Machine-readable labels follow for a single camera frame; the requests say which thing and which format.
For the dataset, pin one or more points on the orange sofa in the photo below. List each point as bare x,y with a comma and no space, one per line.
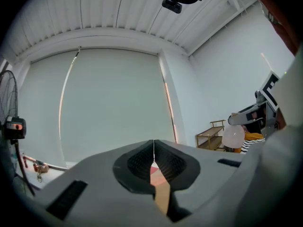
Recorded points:
254,135

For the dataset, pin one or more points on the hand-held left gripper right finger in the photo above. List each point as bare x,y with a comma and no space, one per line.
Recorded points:
206,188

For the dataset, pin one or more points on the wooden metal-frame shelf rack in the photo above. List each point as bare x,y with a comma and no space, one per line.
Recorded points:
210,137

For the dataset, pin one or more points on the wide grey roller blind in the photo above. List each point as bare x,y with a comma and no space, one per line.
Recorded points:
113,103

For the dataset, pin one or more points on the black white striped cushion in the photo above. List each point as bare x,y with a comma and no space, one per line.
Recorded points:
252,144

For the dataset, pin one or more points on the small brown pouch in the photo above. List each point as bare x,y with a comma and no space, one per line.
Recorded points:
41,168

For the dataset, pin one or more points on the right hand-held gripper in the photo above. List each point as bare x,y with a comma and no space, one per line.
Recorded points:
271,91

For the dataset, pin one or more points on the person's red shirt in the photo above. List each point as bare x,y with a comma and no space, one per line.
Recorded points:
284,13

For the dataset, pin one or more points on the narrow grey roller blind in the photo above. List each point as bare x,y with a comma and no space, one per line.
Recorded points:
42,107

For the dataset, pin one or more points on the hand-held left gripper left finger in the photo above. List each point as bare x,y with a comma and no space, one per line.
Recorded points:
94,197

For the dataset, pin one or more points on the black standing fan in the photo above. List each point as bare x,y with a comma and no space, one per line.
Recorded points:
9,103

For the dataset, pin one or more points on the black head camera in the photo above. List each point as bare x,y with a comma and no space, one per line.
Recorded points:
172,5

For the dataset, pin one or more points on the person's right forearm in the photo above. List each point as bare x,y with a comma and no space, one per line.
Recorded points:
281,119

